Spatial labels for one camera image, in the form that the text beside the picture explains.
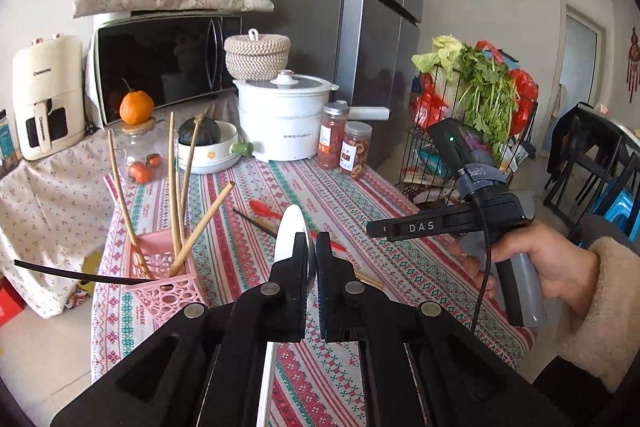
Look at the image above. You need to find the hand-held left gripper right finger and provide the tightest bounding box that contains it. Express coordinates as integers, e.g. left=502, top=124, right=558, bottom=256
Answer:
left=315, top=232, right=576, bottom=427

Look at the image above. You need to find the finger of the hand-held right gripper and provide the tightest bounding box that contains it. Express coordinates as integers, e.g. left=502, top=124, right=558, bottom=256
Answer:
left=366, top=214, right=408, bottom=243

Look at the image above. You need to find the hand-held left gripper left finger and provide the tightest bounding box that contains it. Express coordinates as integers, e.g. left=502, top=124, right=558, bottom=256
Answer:
left=50, top=232, right=311, bottom=427

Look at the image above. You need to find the white spoon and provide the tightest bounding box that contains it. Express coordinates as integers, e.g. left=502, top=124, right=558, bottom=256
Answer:
left=256, top=205, right=321, bottom=427

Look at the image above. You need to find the pink utensil basket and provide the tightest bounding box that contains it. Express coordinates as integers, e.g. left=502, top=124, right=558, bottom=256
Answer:
left=103, top=173, right=209, bottom=309

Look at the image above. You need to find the person's right forearm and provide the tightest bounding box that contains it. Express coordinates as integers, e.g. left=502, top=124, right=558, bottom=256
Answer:
left=530, top=213, right=640, bottom=427

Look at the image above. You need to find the person's right hand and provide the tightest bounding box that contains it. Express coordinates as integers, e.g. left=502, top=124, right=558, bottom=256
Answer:
left=446, top=222, right=601, bottom=303

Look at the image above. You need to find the patterned striped tablecloth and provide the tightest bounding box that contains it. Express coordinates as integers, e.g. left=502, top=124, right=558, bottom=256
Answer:
left=90, top=152, right=538, bottom=427

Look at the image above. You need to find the black chopstick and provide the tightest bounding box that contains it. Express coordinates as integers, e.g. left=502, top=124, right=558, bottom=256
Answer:
left=14, top=259, right=153, bottom=285
left=231, top=208, right=278, bottom=239

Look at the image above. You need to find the red spoon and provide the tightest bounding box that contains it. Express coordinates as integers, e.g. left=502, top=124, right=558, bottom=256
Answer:
left=248, top=199, right=348, bottom=254

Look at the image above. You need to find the chili flake jar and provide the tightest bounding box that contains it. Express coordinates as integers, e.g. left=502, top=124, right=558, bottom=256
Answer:
left=317, top=101, right=351, bottom=170

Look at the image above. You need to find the black chair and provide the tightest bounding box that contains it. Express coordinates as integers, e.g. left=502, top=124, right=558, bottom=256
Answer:
left=542, top=102, right=640, bottom=228

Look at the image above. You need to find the blue plastic stool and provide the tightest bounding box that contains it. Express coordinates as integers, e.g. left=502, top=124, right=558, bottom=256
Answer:
left=597, top=192, right=640, bottom=233

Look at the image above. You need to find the bunch of green herbs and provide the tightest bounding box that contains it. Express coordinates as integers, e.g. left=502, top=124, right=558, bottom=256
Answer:
left=452, top=44, right=521, bottom=152

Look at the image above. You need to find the red plastic bag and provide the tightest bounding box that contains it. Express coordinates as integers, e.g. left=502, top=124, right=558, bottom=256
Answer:
left=412, top=39, right=540, bottom=132

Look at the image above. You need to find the white electric cooking pot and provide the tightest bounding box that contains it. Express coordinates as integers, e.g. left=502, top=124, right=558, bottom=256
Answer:
left=233, top=69, right=391, bottom=162

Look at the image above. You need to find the dark green squash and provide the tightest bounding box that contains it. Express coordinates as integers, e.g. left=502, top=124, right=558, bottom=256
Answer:
left=177, top=113, right=222, bottom=146

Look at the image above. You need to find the napa cabbage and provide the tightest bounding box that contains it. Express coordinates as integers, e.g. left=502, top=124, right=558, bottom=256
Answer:
left=411, top=35, right=473, bottom=108

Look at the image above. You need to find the white interior door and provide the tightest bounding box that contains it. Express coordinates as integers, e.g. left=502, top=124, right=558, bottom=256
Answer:
left=552, top=0, right=608, bottom=128

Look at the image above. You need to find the glass jar with wooden lid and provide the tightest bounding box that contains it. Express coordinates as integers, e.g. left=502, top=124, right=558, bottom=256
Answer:
left=114, top=119, right=168, bottom=185

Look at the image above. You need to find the woven lidded basket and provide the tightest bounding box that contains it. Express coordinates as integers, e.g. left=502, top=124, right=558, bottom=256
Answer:
left=223, top=28, right=291, bottom=81

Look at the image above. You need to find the large orange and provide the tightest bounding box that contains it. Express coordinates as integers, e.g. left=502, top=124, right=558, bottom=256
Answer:
left=119, top=78, right=155, bottom=126

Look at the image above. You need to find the grey refrigerator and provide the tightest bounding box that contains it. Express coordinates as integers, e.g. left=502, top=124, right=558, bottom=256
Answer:
left=235, top=0, right=428, bottom=170

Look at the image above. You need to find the black microwave oven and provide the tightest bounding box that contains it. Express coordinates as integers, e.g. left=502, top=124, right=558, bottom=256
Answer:
left=82, top=10, right=243, bottom=130

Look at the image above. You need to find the red box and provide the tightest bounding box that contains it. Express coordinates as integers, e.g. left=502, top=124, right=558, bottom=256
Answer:
left=0, top=277, right=26, bottom=328

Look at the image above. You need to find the cream air fryer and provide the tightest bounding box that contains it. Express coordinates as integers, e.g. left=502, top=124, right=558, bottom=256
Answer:
left=12, top=34, right=87, bottom=161

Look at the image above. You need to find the blue label jar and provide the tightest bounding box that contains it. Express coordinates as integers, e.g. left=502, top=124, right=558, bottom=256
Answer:
left=0, top=109, right=21, bottom=172

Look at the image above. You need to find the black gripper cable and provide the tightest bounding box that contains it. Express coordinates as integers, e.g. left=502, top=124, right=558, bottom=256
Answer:
left=470, top=194, right=495, bottom=335

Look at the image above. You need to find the dried fruit ring jar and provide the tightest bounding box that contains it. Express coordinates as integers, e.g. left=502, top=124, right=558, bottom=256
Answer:
left=340, top=121, right=373, bottom=180

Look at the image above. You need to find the black wire rack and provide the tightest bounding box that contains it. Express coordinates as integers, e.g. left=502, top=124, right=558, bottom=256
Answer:
left=397, top=64, right=538, bottom=208

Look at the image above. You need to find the white bowl with green handle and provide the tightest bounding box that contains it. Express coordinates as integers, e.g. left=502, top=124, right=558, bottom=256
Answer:
left=177, top=121, right=255, bottom=175

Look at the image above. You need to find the red hanging wall ornament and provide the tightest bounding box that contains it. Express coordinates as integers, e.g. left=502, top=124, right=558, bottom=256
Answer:
left=625, top=24, right=640, bottom=102

